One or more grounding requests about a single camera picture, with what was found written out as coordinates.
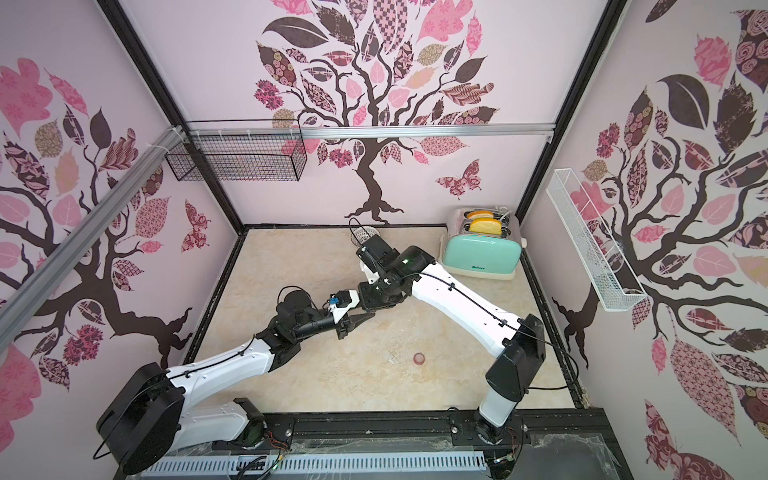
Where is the white wire wall shelf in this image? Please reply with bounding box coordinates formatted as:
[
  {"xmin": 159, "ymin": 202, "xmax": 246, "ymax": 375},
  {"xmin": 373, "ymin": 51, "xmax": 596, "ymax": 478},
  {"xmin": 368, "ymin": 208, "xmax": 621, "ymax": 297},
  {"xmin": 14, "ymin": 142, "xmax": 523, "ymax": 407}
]
[{"xmin": 546, "ymin": 169, "xmax": 648, "ymax": 312}]

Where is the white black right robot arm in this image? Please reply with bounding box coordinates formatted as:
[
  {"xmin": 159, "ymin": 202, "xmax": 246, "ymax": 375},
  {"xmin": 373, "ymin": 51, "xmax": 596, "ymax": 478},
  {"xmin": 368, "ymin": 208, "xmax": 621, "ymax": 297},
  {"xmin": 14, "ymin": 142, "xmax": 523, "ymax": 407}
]
[{"xmin": 356, "ymin": 236, "xmax": 546, "ymax": 445}]

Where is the black wire wall basket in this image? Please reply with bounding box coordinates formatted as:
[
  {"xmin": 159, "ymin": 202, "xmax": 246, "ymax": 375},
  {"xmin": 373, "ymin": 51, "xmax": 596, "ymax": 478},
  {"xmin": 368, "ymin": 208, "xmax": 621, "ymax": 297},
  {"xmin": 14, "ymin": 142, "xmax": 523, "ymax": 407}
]
[{"xmin": 165, "ymin": 119, "xmax": 309, "ymax": 182}]

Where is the white slotted cable duct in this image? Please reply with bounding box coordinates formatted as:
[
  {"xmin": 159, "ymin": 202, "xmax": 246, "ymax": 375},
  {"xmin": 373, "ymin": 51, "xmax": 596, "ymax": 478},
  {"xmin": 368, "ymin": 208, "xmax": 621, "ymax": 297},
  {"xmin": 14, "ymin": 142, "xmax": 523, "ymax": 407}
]
[{"xmin": 138, "ymin": 451, "xmax": 488, "ymax": 479}]

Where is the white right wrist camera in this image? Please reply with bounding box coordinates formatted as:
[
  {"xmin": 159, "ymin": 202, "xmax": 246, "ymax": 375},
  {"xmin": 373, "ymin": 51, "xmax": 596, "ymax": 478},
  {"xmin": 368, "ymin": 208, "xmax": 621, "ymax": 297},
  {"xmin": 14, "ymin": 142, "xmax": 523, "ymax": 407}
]
[{"xmin": 356, "ymin": 235, "xmax": 400, "ymax": 284}]

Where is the mint green Belinee toaster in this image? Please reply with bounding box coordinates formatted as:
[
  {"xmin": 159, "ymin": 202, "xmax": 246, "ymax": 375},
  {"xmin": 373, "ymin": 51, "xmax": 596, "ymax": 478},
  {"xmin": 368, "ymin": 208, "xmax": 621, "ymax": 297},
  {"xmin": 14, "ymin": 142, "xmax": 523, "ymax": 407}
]
[{"xmin": 439, "ymin": 207, "xmax": 526, "ymax": 281}]

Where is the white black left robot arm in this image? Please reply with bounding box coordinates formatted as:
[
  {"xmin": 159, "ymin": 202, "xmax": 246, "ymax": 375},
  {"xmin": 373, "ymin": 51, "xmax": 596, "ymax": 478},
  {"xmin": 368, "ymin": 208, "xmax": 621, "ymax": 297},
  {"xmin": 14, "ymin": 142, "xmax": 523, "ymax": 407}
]
[{"xmin": 96, "ymin": 289, "xmax": 375, "ymax": 476}]

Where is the orange toast slice back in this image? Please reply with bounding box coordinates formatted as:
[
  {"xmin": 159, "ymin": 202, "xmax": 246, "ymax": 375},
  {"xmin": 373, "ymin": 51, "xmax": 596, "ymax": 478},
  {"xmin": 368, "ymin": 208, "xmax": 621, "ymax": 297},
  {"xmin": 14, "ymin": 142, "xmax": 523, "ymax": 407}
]
[{"xmin": 465, "ymin": 210, "xmax": 495, "ymax": 220}]

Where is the aluminium rail wall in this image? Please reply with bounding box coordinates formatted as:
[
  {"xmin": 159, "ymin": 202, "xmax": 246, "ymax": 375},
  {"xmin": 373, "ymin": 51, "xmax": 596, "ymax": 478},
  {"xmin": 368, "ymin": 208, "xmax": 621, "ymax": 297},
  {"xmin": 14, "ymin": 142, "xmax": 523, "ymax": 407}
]
[
  {"xmin": 190, "ymin": 123, "xmax": 555, "ymax": 139},
  {"xmin": 1, "ymin": 126, "xmax": 182, "ymax": 350}
]

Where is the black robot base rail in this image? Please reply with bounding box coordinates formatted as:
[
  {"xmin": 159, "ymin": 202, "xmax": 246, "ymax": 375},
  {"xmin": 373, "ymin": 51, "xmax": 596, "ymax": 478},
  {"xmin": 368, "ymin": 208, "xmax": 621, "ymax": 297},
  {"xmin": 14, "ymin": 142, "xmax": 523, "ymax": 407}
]
[{"xmin": 264, "ymin": 408, "xmax": 618, "ymax": 449}]

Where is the yellow toast slice front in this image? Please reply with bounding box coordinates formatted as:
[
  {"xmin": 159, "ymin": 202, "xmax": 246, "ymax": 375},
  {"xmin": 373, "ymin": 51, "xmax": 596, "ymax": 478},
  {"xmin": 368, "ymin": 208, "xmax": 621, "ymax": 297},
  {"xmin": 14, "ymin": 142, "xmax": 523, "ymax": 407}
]
[{"xmin": 469, "ymin": 218, "xmax": 503, "ymax": 236}]

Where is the aluminium rail back wall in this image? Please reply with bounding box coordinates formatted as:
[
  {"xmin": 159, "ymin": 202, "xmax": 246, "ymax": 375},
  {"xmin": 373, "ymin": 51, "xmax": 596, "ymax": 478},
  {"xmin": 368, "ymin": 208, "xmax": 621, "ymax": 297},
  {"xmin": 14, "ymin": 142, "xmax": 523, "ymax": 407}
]
[{"xmin": 190, "ymin": 123, "xmax": 555, "ymax": 139}]

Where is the aluminium rail left wall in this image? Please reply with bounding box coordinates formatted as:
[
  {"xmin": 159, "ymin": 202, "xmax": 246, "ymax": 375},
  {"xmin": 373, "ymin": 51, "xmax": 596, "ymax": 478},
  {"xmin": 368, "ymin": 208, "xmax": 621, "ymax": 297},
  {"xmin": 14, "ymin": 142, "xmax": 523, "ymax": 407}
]
[{"xmin": 1, "ymin": 126, "xmax": 182, "ymax": 350}]

